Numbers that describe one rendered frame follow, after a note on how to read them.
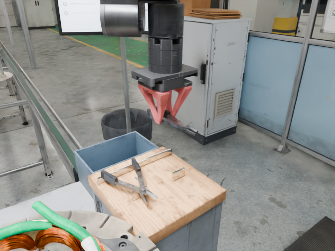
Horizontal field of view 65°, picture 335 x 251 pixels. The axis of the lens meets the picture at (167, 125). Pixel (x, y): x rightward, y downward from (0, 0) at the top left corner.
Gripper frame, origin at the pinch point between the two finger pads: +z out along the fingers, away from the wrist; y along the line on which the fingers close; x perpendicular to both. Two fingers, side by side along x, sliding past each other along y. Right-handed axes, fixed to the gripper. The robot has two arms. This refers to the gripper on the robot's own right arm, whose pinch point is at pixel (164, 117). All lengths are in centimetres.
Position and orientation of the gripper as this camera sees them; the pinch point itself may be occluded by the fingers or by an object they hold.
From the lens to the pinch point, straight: 49.5
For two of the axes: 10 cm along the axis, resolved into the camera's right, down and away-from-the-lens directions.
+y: -7.8, 2.7, -5.6
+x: 6.2, 3.7, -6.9
